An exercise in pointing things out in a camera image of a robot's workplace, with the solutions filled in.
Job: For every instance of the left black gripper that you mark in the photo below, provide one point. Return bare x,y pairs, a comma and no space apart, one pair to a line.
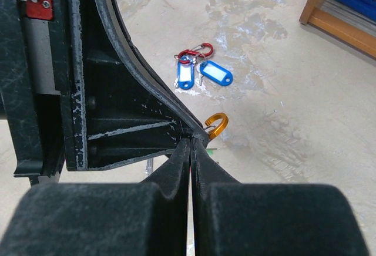
36,86

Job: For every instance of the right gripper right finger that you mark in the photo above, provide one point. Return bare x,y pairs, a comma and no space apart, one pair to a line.
234,218

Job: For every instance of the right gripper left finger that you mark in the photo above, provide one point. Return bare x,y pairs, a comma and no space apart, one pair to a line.
146,218

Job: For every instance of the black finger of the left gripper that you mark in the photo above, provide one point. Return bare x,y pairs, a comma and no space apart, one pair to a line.
122,111

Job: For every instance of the blue tagged key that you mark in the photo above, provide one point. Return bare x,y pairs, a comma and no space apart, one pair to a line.
185,75
216,73

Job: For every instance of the red s-shaped carabiner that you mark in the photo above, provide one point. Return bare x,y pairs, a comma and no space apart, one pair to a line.
202,51

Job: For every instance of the orange s-shaped carabiner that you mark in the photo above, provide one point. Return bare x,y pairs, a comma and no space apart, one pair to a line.
216,124

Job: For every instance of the green tagged key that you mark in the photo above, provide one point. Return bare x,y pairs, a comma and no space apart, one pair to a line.
211,151

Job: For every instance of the wooden shelf rack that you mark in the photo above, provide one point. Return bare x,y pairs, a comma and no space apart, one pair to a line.
342,23

